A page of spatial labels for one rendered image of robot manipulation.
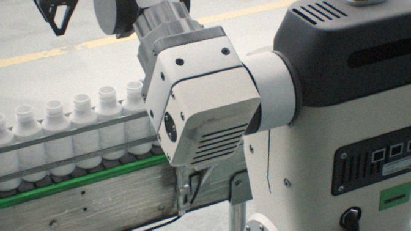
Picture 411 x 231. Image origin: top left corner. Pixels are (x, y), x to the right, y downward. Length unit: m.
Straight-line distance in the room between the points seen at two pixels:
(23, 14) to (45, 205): 3.49
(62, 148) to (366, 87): 0.85
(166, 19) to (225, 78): 0.12
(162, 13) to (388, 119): 0.31
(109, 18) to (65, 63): 3.45
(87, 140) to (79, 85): 2.51
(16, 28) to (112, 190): 3.26
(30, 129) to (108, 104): 0.17
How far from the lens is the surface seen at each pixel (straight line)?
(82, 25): 4.85
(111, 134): 1.68
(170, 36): 0.85
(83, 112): 1.63
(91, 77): 4.22
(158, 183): 1.75
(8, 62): 4.48
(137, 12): 0.92
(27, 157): 1.64
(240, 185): 1.85
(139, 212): 1.78
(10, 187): 1.66
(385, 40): 0.93
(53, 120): 1.62
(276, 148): 0.99
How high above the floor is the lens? 1.96
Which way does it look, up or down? 31 degrees down
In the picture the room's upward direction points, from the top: 1 degrees counter-clockwise
